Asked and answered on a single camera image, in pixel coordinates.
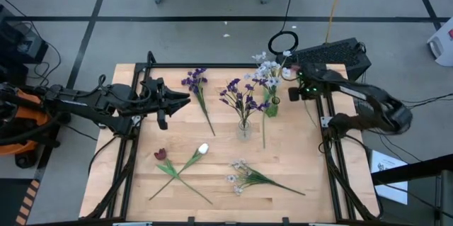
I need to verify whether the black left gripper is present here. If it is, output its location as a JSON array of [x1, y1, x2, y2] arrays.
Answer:
[[137, 77, 193, 118]]

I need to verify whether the white artificial flower bunch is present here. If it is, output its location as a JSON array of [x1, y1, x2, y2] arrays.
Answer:
[[243, 50, 293, 105], [226, 157, 306, 197]]

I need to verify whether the white artificial tulip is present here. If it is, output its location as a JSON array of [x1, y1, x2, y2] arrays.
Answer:
[[148, 142, 210, 201]]

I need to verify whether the purple flower long stem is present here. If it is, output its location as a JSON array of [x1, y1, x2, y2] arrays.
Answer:
[[260, 77, 275, 149]]

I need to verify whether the green glass vase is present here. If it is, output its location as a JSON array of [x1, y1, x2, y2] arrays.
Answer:
[[265, 95, 280, 119]]

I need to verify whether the clear glass vase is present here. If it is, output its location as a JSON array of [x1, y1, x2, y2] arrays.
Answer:
[[236, 118, 253, 141]]

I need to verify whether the black perforated computer case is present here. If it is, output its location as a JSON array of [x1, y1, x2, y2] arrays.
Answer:
[[275, 37, 372, 81]]

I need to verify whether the red artificial tulip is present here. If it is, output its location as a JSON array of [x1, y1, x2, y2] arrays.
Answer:
[[154, 147, 214, 205]]

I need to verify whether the white paper sheet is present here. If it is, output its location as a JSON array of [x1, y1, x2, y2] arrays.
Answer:
[[369, 149, 409, 205]]

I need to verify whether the black beam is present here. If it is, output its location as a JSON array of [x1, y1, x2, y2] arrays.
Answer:
[[370, 153, 453, 186]]

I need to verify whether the orange and black machine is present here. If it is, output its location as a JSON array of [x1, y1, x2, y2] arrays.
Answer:
[[0, 82, 52, 169]]

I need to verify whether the black equipment box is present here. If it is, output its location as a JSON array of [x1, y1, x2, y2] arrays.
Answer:
[[0, 4, 50, 64]]

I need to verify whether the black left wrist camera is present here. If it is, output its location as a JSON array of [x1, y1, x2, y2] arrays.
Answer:
[[156, 108, 168, 131]]

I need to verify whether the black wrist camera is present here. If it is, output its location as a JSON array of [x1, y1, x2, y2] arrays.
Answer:
[[287, 87, 303, 102], [156, 108, 168, 131]]

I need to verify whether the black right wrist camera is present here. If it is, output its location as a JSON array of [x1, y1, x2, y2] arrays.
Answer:
[[287, 87, 303, 102]]

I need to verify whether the black coiled cable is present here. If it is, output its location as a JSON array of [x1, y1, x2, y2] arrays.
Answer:
[[267, 0, 300, 56]]

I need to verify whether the yellow cable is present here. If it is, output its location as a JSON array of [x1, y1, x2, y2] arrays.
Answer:
[[324, 0, 351, 45]]

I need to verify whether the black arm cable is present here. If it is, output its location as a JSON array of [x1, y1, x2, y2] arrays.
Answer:
[[87, 134, 120, 176]]

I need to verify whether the black floor cable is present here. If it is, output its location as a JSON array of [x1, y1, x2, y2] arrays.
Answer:
[[399, 92, 453, 114]]

